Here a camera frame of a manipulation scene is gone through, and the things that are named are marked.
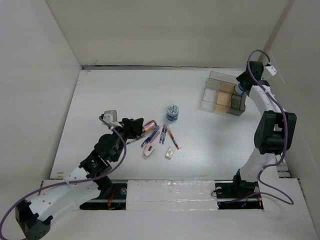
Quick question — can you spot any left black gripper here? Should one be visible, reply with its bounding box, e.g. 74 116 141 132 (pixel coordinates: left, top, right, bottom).
108 117 142 162

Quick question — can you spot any pink capped glue bottle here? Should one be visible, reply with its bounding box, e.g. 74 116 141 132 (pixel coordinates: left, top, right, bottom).
142 120 157 134

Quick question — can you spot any blue patterned tape roll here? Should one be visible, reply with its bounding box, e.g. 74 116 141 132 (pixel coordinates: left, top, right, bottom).
166 104 179 122

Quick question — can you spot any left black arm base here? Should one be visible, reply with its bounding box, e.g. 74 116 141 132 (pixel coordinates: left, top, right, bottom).
79 181 128 211

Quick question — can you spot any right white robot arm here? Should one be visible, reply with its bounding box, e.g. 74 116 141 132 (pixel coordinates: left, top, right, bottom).
231 60 297 199

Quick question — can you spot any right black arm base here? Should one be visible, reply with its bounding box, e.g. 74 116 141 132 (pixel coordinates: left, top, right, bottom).
211 181 264 210

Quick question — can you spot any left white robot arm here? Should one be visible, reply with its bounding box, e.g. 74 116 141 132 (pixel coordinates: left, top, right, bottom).
15 118 144 240

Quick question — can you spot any red blue pen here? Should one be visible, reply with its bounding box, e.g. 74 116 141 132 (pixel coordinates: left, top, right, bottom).
160 124 167 145

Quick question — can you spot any clear compartment organizer box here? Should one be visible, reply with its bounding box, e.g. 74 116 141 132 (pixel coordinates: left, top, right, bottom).
201 71 247 117

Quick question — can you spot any orange red pen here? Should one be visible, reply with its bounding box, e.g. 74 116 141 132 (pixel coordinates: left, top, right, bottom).
167 125 180 150

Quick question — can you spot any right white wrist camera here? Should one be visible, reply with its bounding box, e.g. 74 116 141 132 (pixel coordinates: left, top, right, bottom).
262 65 277 81

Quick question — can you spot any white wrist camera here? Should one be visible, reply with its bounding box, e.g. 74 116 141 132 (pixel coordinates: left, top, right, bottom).
102 110 118 127
262 65 277 81

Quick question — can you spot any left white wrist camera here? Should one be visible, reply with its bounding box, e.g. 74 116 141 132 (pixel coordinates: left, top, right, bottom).
102 110 118 127

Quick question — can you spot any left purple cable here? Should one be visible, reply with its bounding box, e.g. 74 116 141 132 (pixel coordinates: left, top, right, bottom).
0 115 129 238

